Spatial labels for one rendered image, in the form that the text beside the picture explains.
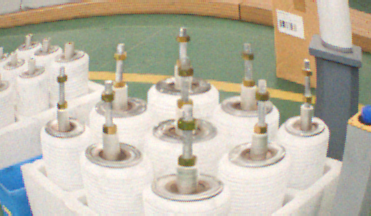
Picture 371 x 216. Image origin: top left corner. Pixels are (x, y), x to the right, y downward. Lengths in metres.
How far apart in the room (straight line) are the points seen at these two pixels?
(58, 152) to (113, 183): 0.12
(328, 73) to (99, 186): 0.55
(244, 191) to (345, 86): 0.46
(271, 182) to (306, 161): 0.10
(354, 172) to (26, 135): 0.66
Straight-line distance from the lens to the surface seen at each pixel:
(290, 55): 1.99
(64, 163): 0.91
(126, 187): 0.82
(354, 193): 0.82
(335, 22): 1.21
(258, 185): 0.82
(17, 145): 1.17
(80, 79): 1.29
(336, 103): 1.24
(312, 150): 0.91
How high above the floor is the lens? 0.58
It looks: 19 degrees down
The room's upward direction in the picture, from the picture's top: straight up
